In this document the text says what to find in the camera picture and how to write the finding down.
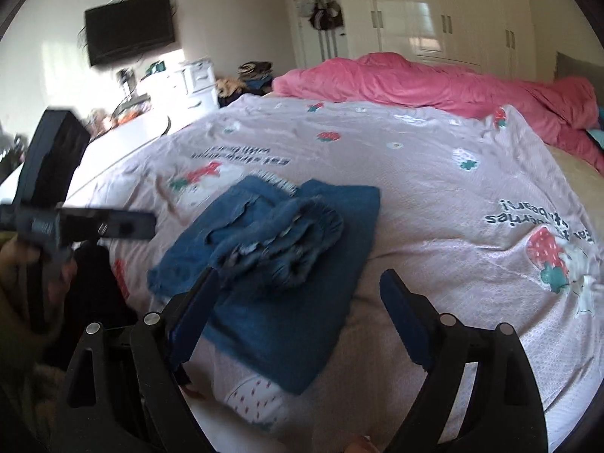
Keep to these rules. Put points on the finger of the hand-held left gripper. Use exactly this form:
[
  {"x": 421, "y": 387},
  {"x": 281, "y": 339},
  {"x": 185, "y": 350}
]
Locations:
[{"x": 113, "y": 225}]

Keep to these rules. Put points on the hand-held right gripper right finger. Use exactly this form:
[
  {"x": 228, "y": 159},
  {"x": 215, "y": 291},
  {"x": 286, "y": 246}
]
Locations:
[{"x": 403, "y": 316}]

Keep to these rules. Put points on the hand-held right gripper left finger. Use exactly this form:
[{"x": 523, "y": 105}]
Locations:
[{"x": 188, "y": 325}]

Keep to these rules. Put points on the blue denim pants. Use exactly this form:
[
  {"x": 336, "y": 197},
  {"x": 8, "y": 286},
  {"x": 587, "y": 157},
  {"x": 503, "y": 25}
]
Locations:
[{"x": 292, "y": 321}]

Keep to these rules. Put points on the person's left forearm green sleeve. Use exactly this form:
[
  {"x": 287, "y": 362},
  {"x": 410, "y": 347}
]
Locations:
[{"x": 19, "y": 344}]

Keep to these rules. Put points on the person's left hand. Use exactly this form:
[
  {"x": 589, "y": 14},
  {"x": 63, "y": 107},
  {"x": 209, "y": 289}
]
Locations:
[{"x": 14, "y": 269}]

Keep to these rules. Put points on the white desk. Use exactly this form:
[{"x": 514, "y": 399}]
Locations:
[{"x": 141, "y": 130}]

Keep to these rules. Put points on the white red-dotted sheet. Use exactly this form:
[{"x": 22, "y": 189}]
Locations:
[{"x": 255, "y": 396}]

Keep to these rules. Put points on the black desk stand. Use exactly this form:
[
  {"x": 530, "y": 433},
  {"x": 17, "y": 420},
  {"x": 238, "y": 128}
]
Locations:
[{"x": 127, "y": 85}]

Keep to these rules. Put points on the strawberry printed blanket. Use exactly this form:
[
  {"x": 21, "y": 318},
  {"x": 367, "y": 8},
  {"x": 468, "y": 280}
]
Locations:
[{"x": 424, "y": 198}]

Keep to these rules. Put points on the white drawer cabinet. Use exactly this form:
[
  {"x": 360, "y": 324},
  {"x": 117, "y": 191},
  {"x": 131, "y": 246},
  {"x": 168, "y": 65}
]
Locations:
[{"x": 198, "y": 82}]

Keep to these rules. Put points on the pile of clothes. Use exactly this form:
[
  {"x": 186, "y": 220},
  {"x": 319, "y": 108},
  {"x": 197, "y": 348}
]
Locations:
[{"x": 255, "y": 73}]

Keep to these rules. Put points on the beige bed sheet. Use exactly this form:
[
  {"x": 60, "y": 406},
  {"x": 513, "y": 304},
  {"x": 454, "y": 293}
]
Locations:
[{"x": 575, "y": 165}]

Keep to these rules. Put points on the pink duvet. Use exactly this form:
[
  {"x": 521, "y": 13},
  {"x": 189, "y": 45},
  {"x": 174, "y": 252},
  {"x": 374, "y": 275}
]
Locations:
[{"x": 401, "y": 80}]

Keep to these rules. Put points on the teal and red clothing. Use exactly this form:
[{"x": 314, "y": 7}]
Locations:
[{"x": 597, "y": 137}]

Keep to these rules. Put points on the white door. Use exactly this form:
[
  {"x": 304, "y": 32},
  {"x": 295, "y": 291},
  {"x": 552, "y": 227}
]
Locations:
[{"x": 330, "y": 52}]

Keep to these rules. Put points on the hanging bags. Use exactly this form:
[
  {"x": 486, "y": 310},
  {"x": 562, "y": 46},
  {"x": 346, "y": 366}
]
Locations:
[{"x": 325, "y": 16}]

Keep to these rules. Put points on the grey headboard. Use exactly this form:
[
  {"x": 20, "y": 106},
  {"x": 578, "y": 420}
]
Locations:
[{"x": 573, "y": 66}]

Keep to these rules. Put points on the white wardrobe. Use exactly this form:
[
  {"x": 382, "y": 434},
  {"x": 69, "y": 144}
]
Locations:
[{"x": 472, "y": 9}]

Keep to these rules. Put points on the black wall television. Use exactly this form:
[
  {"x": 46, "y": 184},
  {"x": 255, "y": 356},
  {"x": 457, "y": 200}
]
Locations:
[{"x": 130, "y": 28}]

